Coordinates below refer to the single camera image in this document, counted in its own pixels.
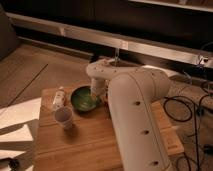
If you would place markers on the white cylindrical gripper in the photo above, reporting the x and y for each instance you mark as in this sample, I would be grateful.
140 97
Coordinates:
98 87

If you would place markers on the green ceramic bowl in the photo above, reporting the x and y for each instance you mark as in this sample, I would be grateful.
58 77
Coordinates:
82 101

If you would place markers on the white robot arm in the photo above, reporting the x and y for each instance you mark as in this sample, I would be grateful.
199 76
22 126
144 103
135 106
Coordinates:
131 91

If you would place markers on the clear plastic bottle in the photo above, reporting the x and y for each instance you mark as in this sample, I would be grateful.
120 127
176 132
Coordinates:
59 99

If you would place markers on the white paper cup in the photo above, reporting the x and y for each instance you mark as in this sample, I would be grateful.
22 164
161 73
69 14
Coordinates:
64 117

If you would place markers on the wooden table board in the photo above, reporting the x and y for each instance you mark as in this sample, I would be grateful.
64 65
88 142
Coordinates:
90 145

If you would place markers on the white paper sheets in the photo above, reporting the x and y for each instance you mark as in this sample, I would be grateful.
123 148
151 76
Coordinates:
18 132

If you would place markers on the metal rail shelf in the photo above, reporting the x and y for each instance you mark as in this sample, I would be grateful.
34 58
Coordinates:
143 46

